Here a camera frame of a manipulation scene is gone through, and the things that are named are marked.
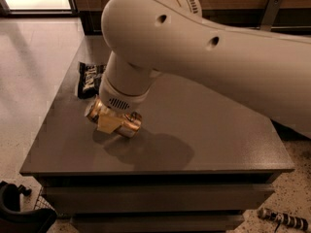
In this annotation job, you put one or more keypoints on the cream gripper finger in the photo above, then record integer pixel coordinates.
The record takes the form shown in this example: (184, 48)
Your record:
(109, 121)

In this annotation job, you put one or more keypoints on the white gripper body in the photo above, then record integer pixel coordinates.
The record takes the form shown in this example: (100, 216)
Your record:
(120, 103)

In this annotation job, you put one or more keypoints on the orange soda can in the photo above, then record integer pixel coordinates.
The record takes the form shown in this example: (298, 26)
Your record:
(131, 122)

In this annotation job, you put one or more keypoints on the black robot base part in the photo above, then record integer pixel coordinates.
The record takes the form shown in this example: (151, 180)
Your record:
(13, 220)

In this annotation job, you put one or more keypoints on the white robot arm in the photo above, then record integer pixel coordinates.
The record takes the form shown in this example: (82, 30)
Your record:
(267, 72)

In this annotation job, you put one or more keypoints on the dark blue chip bag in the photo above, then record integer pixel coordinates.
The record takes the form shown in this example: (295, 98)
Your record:
(90, 79)

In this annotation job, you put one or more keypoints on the upper grey drawer front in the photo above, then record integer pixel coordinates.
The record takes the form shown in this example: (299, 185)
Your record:
(157, 198)

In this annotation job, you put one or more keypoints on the grey drawer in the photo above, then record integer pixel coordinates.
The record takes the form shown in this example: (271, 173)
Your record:
(156, 224)
(157, 198)

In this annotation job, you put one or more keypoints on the grey drawer cabinet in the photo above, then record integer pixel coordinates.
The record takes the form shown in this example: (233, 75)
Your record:
(190, 135)

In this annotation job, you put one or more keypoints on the lower grey drawer front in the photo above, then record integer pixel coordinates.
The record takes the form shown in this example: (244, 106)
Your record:
(156, 224)

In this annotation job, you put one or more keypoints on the wire mesh basket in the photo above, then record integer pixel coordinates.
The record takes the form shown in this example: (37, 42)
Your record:
(41, 202)

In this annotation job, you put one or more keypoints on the right metal wall bracket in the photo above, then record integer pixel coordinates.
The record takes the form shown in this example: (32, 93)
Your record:
(269, 14)

